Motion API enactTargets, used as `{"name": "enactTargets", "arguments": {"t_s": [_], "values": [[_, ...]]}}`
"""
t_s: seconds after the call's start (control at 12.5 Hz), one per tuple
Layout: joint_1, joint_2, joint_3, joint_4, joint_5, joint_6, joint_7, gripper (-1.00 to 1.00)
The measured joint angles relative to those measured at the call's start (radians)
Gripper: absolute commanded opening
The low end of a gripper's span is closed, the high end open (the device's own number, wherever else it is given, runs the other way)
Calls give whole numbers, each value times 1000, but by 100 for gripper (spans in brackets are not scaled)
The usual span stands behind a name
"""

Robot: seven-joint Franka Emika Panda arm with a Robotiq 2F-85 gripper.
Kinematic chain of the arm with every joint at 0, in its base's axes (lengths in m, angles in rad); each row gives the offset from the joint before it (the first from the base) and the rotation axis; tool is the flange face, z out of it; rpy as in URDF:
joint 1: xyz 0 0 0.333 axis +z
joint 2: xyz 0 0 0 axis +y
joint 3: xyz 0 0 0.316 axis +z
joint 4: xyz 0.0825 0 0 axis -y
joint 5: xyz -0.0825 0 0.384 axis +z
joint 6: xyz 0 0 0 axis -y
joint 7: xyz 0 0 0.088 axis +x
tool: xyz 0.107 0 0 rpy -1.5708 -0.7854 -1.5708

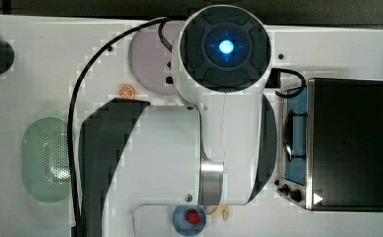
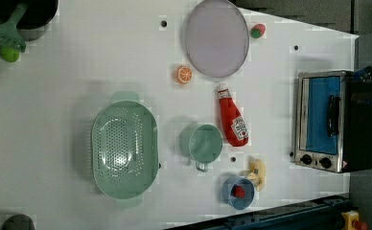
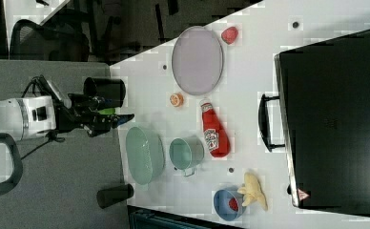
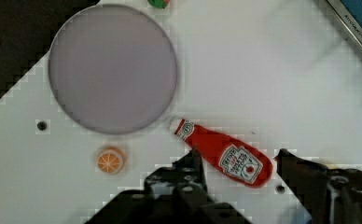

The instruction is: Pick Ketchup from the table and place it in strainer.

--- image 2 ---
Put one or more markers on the green mug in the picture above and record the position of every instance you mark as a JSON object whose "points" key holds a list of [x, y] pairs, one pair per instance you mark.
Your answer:
{"points": [[202, 143]]}

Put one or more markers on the green lime toy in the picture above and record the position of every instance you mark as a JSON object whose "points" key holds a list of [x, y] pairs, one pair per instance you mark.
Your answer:
{"points": [[9, 55]]}

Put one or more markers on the small red toy in cup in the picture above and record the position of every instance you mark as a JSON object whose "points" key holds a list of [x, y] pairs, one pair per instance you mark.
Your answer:
{"points": [[238, 192]]}

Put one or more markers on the lilac round plate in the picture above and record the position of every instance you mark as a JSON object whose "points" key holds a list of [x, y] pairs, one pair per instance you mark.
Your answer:
{"points": [[216, 38]]}

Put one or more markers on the black cylinder object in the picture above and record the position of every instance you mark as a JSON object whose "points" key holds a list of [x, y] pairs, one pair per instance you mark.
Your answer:
{"points": [[18, 222]]}

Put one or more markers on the black pot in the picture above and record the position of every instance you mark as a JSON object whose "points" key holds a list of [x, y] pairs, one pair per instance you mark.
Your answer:
{"points": [[34, 22]]}

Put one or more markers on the yellow red emergency button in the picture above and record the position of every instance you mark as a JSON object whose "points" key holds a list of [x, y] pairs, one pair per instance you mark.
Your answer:
{"points": [[352, 221]]}

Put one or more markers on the green spatula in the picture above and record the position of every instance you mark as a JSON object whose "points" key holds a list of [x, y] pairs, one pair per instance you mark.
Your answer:
{"points": [[9, 35]]}

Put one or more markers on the silver black toaster oven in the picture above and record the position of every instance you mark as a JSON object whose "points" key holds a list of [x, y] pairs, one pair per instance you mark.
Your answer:
{"points": [[333, 122]]}

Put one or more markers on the red plush ketchup bottle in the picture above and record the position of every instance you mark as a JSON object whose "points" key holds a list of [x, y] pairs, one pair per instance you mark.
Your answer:
{"points": [[231, 119]]}

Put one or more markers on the red strawberry toy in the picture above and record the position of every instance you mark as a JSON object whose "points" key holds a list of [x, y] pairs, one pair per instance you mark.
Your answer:
{"points": [[258, 30]]}

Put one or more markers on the yellow plush banana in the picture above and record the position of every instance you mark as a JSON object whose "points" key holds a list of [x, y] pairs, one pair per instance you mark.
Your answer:
{"points": [[257, 174]]}

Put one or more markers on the blue cup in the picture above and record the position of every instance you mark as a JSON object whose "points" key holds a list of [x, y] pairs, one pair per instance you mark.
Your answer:
{"points": [[237, 203]]}

